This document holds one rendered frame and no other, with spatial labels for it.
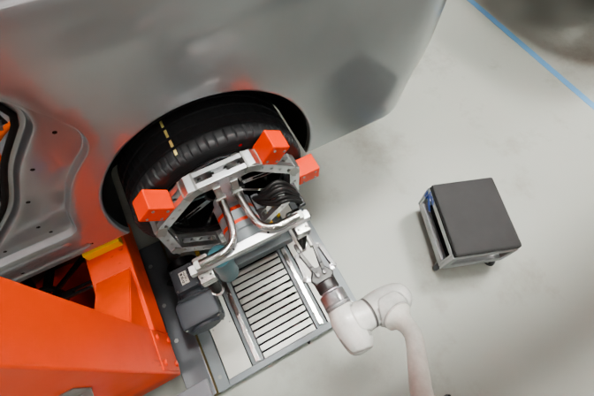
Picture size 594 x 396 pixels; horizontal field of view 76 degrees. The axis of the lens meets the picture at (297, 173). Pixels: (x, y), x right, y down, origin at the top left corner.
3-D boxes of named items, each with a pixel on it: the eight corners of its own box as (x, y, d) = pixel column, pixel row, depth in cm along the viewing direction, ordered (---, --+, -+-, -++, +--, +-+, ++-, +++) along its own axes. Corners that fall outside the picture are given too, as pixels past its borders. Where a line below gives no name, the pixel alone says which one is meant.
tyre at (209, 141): (195, 206, 190) (300, 125, 176) (213, 247, 180) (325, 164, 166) (73, 176, 131) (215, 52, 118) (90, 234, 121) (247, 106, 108)
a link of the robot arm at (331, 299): (348, 302, 132) (339, 287, 134) (352, 297, 124) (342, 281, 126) (326, 316, 130) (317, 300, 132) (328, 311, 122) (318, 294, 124)
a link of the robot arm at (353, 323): (323, 318, 129) (354, 300, 134) (346, 363, 123) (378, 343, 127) (329, 310, 120) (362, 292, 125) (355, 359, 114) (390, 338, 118)
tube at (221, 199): (225, 197, 129) (220, 183, 120) (249, 246, 121) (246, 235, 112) (176, 220, 125) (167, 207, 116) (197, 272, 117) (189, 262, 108)
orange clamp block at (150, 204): (167, 188, 121) (140, 188, 114) (176, 209, 118) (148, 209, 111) (157, 201, 124) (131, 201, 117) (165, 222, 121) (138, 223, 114)
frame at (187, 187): (292, 197, 173) (292, 128, 125) (299, 209, 171) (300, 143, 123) (178, 252, 161) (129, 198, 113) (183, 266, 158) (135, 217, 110)
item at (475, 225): (493, 267, 217) (525, 248, 187) (432, 276, 214) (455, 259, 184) (467, 199, 237) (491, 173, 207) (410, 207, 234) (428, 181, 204)
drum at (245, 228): (247, 197, 151) (242, 181, 139) (270, 243, 142) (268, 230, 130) (214, 212, 148) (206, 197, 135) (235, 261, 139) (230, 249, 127)
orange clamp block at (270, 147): (267, 148, 130) (279, 129, 125) (277, 165, 127) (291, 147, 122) (250, 148, 125) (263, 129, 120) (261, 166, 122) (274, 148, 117)
